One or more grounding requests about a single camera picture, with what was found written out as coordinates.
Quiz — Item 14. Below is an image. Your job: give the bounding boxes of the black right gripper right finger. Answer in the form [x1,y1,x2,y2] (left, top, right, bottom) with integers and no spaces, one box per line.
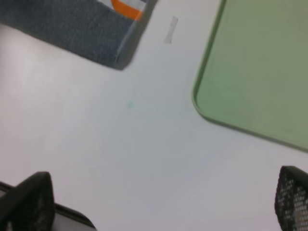
[274,166,308,231]

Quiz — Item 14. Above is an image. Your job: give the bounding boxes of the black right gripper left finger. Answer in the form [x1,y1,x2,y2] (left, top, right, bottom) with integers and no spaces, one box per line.
[0,172,55,231]

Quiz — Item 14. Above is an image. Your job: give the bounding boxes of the grey towel with orange patches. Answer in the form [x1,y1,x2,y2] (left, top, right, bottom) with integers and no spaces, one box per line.
[0,0,155,70]

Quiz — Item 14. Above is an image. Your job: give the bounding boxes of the light green plastic tray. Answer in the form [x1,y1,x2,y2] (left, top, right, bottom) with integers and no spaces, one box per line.
[192,0,308,150]

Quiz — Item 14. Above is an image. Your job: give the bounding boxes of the small clear tape strip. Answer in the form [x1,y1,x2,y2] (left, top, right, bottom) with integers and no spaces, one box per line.
[164,16,178,44]

